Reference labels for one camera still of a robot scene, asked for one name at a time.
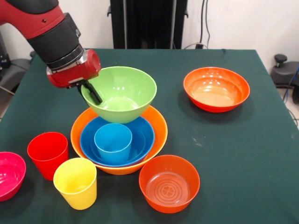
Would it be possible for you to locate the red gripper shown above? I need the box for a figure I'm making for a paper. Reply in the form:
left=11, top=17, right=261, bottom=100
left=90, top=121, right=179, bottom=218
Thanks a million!
left=46, top=49, right=104, bottom=105

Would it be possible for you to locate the green bowl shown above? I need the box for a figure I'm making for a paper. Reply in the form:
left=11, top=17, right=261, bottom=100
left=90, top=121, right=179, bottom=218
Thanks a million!
left=80, top=66, right=157, bottom=124

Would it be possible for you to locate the blue cup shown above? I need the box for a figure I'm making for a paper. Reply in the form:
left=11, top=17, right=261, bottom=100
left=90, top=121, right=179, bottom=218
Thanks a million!
left=94, top=123, right=133, bottom=161

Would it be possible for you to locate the large blue bowl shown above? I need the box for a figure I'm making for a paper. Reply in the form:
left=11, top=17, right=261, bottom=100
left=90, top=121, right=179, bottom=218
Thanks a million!
left=80, top=116, right=156, bottom=168

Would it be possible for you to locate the small blue bowl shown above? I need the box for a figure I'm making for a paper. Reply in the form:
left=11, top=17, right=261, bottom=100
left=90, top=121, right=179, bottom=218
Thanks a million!
left=90, top=127, right=147, bottom=163

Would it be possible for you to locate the large orange bowl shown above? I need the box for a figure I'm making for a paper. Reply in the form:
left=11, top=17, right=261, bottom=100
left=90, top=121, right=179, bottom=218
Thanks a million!
left=70, top=105, right=168, bottom=175

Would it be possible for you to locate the pink bowl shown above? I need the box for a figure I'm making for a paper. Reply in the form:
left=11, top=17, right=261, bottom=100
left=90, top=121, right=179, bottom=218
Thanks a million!
left=0, top=151, right=27, bottom=202

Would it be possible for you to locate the wide red bowl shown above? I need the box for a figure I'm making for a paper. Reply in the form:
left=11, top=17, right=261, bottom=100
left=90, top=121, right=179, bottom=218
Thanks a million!
left=183, top=67, right=251, bottom=113

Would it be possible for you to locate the black caster base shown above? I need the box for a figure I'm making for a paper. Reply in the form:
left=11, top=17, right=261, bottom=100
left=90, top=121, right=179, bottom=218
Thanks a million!
left=271, top=54, right=299, bottom=87
left=0, top=57, right=31, bottom=87

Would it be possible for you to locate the red cup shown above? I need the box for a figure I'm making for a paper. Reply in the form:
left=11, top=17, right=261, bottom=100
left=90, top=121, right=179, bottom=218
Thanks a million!
left=27, top=132, right=69, bottom=182

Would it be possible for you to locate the yellow cup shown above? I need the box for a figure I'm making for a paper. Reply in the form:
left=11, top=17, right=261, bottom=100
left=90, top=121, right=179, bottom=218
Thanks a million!
left=53, top=157, right=97, bottom=210

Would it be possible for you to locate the small red bowl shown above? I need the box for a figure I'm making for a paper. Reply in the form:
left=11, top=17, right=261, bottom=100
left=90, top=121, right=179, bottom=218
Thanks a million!
left=138, top=154, right=201, bottom=214

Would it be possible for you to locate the dark green tablecloth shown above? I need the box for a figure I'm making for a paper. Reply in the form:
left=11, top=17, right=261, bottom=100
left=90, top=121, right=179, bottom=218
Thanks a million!
left=0, top=48, right=299, bottom=224

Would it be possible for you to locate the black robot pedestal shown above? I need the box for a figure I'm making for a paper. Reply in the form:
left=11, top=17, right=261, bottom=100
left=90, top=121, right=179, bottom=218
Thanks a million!
left=107, top=0, right=189, bottom=49

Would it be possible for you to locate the black hanging cable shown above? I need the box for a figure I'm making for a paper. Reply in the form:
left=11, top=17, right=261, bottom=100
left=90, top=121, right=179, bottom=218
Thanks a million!
left=199, top=0, right=211, bottom=49

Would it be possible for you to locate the blue cable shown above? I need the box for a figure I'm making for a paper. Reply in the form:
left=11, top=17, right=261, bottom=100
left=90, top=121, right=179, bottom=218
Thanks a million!
left=282, top=66, right=299, bottom=103

